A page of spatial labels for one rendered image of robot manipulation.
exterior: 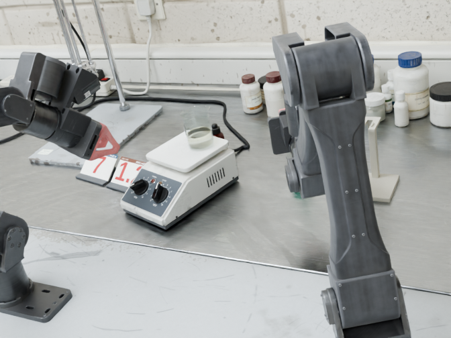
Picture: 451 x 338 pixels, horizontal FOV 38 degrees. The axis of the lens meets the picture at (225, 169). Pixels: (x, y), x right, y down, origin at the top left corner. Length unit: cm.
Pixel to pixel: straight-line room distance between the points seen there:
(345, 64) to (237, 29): 99
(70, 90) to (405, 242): 59
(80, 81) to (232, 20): 64
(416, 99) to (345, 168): 71
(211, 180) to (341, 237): 53
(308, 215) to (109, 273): 35
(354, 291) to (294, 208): 44
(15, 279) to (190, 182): 34
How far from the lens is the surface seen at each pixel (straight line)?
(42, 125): 109
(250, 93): 153
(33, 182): 150
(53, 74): 110
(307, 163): 89
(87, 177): 144
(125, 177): 137
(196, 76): 173
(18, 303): 112
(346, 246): 75
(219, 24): 170
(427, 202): 116
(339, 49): 72
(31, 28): 208
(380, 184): 120
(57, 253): 122
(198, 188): 121
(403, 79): 140
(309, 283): 101
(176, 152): 125
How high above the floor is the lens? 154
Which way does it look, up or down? 29 degrees down
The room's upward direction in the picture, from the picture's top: 12 degrees counter-clockwise
